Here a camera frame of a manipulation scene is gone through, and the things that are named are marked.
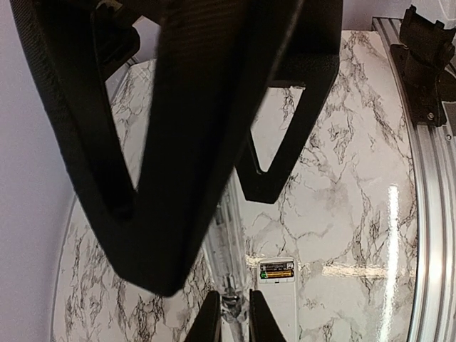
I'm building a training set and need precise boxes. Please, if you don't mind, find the black silver AAA battery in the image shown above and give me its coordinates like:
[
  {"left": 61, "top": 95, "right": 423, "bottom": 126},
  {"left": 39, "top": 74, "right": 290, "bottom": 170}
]
[{"left": 260, "top": 261, "right": 294, "bottom": 272}]

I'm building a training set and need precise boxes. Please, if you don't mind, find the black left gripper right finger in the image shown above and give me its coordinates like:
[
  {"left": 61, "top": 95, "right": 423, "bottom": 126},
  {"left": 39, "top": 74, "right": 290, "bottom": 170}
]
[{"left": 249, "top": 290, "right": 286, "bottom": 342}]

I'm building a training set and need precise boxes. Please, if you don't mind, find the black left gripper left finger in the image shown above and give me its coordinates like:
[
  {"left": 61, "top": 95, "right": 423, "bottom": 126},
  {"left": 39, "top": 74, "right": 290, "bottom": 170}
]
[{"left": 185, "top": 291, "right": 222, "bottom": 342}]

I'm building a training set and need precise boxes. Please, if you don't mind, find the front aluminium rail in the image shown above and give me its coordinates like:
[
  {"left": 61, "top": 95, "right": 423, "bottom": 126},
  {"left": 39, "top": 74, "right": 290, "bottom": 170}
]
[{"left": 370, "top": 16, "right": 456, "bottom": 342}]

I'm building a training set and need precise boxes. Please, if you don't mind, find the white remote control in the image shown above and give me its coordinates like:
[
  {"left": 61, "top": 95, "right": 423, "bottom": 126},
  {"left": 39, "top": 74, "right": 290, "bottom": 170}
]
[{"left": 256, "top": 257, "right": 299, "bottom": 341}]

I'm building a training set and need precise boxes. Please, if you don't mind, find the gold green AAA battery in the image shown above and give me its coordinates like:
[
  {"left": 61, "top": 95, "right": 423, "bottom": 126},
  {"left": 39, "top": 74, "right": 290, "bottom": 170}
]
[{"left": 260, "top": 270, "right": 294, "bottom": 279}]

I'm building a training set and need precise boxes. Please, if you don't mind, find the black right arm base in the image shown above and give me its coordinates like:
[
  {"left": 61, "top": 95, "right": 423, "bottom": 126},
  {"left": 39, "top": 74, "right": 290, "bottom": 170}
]
[{"left": 390, "top": 5, "right": 455, "bottom": 127}]

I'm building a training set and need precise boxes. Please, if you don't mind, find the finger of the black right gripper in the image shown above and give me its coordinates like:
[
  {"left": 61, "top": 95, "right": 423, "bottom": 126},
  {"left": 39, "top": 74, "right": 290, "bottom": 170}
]
[
  {"left": 11, "top": 1, "right": 302, "bottom": 296},
  {"left": 231, "top": 0, "right": 345, "bottom": 204}
]

